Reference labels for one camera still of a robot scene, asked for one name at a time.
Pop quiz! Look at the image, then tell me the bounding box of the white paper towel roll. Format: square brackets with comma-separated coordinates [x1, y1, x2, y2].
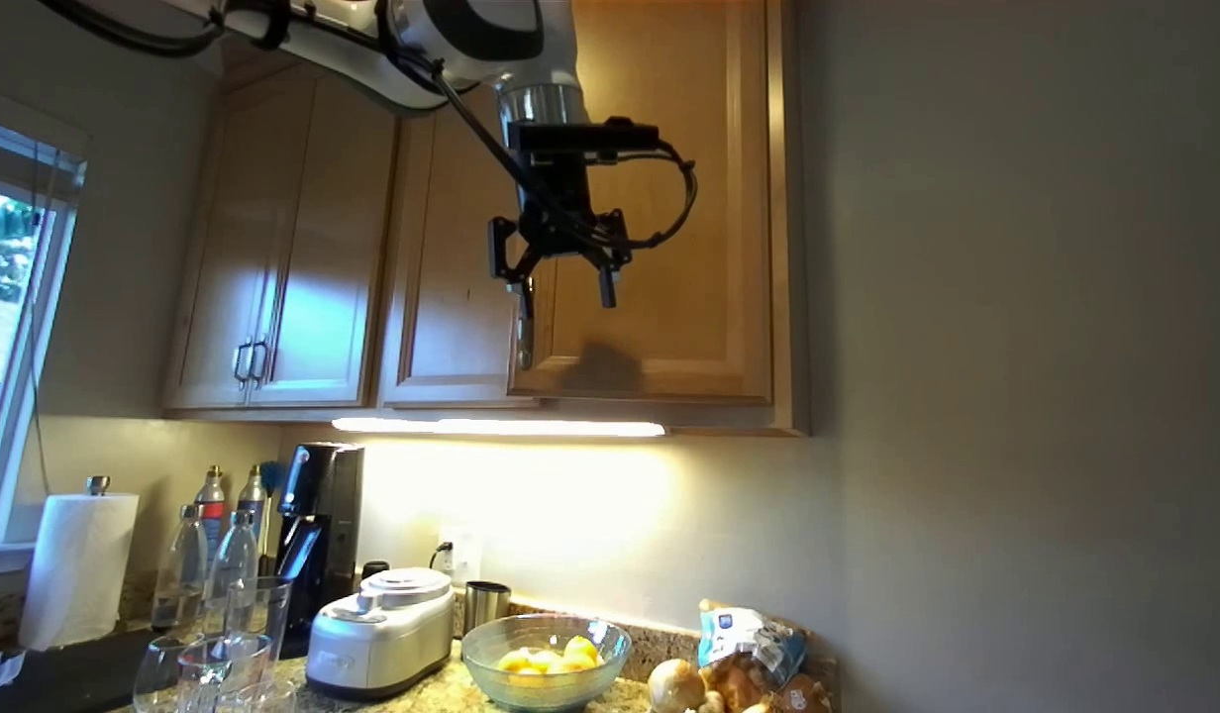
[20, 471, 142, 652]

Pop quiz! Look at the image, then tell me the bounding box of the wooden cupboard door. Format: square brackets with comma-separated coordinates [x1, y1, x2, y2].
[377, 106, 540, 411]
[505, 0, 788, 407]

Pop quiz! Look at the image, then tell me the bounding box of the clear glass tumbler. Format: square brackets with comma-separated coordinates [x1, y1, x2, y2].
[211, 580, 297, 652]
[170, 631, 276, 713]

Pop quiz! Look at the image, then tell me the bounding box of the black counter mat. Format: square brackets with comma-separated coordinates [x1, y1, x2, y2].
[0, 627, 157, 713]

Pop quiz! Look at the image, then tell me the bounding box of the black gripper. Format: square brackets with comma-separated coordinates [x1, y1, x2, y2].
[488, 152, 631, 309]

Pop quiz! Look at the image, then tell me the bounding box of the yellow lemon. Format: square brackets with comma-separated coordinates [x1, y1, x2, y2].
[560, 632, 608, 679]
[496, 642, 544, 680]

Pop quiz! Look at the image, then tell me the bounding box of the blue white food package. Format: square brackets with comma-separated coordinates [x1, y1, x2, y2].
[692, 597, 813, 688]

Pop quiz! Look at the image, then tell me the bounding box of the wooden cupboard carcass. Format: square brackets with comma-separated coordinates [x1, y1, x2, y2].
[157, 0, 817, 440]

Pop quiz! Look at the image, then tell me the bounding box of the wooden cabinet door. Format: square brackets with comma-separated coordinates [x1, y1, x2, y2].
[253, 82, 404, 411]
[162, 65, 313, 417]

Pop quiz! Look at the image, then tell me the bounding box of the metal cup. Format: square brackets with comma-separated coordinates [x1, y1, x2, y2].
[461, 580, 513, 642]

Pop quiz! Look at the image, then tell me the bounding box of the black coffee maker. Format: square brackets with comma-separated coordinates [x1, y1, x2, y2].
[270, 440, 372, 659]

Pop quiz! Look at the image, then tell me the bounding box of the white framed window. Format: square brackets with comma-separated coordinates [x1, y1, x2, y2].
[0, 113, 91, 551]

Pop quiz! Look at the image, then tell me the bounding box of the brown onion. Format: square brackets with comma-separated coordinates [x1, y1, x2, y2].
[644, 659, 714, 713]
[764, 675, 838, 713]
[706, 652, 777, 713]

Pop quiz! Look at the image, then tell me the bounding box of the silver cupboard door handle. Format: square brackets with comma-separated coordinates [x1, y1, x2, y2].
[505, 281, 540, 385]

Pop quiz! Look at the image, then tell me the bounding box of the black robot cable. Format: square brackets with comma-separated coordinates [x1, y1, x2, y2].
[38, 0, 706, 256]

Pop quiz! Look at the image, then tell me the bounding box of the white wall outlet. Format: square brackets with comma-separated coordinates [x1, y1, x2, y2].
[429, 529, 492, 585]

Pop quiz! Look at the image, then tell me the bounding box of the clear glass bowl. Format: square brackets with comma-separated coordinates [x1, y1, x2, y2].
[461, 611, 639, 713]

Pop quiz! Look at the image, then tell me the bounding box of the under-cabinet light strip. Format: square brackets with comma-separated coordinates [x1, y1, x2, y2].
[330, 417, 672, 444]

